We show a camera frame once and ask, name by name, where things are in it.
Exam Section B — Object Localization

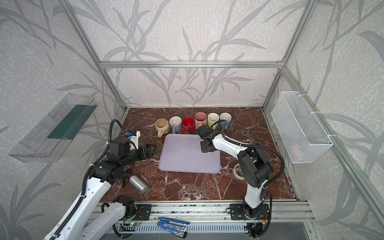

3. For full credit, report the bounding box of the light green mug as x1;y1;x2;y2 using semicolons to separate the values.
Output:
207;113;220;131

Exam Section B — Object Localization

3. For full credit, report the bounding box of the pink patterned mug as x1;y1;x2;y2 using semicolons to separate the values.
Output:
195;112;207;130

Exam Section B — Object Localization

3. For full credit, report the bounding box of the red mug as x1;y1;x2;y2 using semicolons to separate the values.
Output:
182;117;195;134

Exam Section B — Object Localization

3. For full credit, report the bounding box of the blue mug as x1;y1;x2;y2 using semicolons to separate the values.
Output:
220;113;232;131

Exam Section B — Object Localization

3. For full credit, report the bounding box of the purple mug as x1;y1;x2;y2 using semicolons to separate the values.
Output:
169;116;183;134

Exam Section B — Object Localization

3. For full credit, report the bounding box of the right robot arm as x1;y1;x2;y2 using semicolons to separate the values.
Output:
197;125;285;215

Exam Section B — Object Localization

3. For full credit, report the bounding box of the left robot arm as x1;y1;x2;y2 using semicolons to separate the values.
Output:
45;136;157;240

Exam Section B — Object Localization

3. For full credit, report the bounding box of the lavender plastic tray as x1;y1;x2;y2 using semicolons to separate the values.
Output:
159;134;221;174

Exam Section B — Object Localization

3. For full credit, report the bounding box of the silver metal can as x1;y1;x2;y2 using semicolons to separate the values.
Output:
129;175;149;195

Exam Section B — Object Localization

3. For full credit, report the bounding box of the clear tape roll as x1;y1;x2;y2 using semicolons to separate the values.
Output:
233;164;245;181

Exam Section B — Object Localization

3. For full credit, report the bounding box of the green circuit board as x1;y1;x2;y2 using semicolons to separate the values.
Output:
120;222;142;232

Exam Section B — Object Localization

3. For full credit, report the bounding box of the blue stapler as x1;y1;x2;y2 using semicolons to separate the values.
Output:
157;217;190;239

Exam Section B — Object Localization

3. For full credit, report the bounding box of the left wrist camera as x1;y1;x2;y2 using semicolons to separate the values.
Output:
125;130;141;149

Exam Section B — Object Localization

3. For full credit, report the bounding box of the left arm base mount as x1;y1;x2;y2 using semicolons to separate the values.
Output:
119;198;152;221

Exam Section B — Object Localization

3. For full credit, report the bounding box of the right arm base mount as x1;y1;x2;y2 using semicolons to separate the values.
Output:
225;201;271;222

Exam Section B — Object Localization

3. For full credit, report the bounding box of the clear plastic wall bin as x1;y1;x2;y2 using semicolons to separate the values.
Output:
9;94;98;163

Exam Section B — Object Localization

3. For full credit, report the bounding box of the white wire basket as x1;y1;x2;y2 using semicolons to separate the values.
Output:
271;91;334;164

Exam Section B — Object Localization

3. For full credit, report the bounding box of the aluminium frame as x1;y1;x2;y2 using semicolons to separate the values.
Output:
59;1;384;225

